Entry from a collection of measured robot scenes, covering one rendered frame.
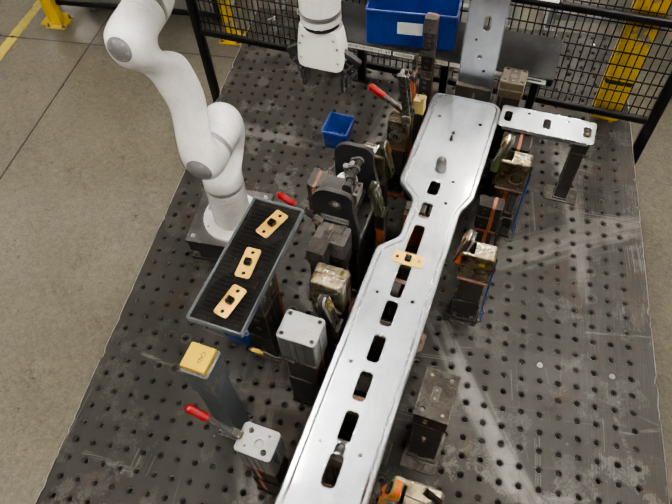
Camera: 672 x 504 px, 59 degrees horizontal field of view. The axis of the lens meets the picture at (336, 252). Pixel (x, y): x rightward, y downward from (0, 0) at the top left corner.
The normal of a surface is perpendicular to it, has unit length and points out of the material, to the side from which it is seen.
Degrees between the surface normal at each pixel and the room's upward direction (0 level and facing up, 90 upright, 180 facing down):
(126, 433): 0
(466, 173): 0
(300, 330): 0
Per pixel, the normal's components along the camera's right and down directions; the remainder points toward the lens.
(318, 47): -0.35, 0.79
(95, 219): -0.04, -0.56
